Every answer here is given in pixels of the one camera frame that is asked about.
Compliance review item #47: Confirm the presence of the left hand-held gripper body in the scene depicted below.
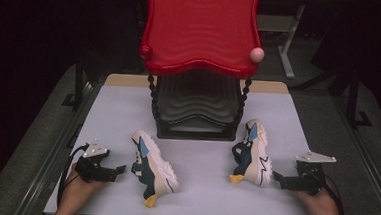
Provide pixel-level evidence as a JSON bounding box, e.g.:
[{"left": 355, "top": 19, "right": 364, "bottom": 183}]
[{"left": 73, "top": 138, "right": 113, "bottom": 185}]

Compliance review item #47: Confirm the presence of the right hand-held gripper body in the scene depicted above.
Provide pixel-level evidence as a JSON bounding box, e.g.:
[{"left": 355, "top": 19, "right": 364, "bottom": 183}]
[{"left": 291, "top": 149, "right": 338, "bottom": 198}]

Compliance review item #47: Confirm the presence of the navy and white child sneaker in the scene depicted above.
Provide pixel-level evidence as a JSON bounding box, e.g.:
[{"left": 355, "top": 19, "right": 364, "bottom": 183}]
[
  {"left": 229, "top": 117, "right": 277, "bottom": 189},
  {"left": 126, "top": 129, "right": 183, "bottom": 211}
]

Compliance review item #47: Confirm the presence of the red wavy-edged tray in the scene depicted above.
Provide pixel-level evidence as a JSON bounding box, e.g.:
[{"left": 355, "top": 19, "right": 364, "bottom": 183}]
[{"left": 134, "top": 0, "right": 269, "bottom": 146}]

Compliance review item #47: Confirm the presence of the person's left hand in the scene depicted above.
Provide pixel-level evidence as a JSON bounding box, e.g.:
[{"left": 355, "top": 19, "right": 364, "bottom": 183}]
[{"left": 63, "top": 167, "right": 110, "bottom": 203}]

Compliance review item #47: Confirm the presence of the person's right hand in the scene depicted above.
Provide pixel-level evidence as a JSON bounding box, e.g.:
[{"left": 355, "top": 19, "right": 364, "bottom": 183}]
[{"left": 287, "top": 182, "right": 341, "bottom": 215}]

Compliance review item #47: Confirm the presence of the pale table cover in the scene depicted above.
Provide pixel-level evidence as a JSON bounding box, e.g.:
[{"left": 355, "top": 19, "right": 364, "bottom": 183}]
[{"left": 43, "top": 78, "right": 329, "bottom": 215}]

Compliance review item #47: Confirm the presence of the black metal stand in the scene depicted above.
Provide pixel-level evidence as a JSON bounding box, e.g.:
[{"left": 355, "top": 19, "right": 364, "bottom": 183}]
[
  {"left": 61, "top": 51, "right": 98, "bottom": 112},
  {"left": 344, "top": 70, "right": 377, "bottom": 131}
]

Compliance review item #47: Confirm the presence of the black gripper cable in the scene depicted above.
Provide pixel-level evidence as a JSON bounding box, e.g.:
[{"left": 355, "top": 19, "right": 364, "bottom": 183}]
[
  {"left": 321, "top": 175, "right": 349, "bottom": 215},
  {"left": 56, "top": 142, "right": 90, "bottom": 209}
]

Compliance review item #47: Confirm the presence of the aluminium frame rail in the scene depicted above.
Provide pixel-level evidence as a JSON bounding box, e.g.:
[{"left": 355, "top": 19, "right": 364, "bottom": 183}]
[
  {"left": 325, "top": 95, "right": 381, "bottom": 215},
  {"left": 13, "top": 76, "right": 105, "bottom": 215}
]

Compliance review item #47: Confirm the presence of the white desk frame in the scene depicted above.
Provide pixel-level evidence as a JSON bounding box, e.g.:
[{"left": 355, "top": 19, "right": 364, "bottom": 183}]
[{"left": 253, "top": 0, "right": 353, "bottom": 84}]

